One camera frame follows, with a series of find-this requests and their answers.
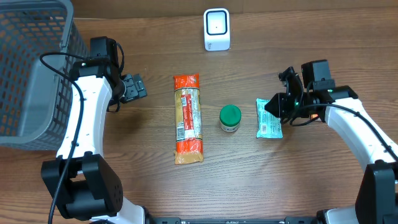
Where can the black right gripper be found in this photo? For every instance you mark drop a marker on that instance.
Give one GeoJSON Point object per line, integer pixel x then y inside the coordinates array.
{"type": "Point", "coordinates": [288, 101]}

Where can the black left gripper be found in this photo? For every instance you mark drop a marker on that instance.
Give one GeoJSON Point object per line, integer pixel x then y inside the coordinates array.
{"type": "Point", "coordinates": [133, 89]}

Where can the teal tissue pack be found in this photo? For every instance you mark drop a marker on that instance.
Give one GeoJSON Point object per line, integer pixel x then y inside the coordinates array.
{"type": "Point", "coordinates": [269, 126]}

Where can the orange spaghetti package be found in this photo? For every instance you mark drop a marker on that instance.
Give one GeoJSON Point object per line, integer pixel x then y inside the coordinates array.
{"type": "Point", "coordinates": [188, 126]}

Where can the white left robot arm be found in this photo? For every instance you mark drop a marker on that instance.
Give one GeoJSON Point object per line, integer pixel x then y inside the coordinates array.
{"type": "Point", "coordinates": [82, 184]}

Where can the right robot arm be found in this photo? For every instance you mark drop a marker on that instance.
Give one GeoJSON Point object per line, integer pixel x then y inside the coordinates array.
{"type": "Point", "coordinates": [376, 202]}

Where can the white barcode scanner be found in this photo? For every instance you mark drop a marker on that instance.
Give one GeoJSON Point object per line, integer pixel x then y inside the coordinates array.
{"type": "Point", "coordinates": [216, 26]}

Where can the green lid jar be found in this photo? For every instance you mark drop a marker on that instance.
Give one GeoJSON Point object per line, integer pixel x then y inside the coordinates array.
{"type": "Point", "coordinates": [230, 118]}

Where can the grey plastic basket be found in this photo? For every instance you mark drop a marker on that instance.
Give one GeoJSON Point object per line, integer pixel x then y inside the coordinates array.
{"type": "Point", "coordinates": [35, 101]}

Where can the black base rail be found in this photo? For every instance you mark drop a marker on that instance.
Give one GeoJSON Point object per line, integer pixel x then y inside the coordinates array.
{"type": "Point", "coordinates": [286, 220]}

